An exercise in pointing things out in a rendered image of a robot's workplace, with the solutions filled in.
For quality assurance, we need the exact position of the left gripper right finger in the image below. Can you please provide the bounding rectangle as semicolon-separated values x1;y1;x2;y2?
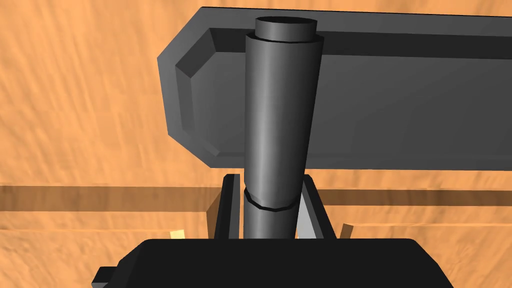
295;174;337;241

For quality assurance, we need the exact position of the dark grey handle base plate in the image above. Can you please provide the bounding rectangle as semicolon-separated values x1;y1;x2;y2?
156;6;512;172

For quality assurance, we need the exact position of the dark grey cylindrical handle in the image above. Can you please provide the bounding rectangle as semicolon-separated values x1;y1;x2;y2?
242;15;325;241

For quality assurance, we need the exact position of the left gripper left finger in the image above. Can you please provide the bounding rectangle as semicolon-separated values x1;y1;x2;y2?
213;173;245;241

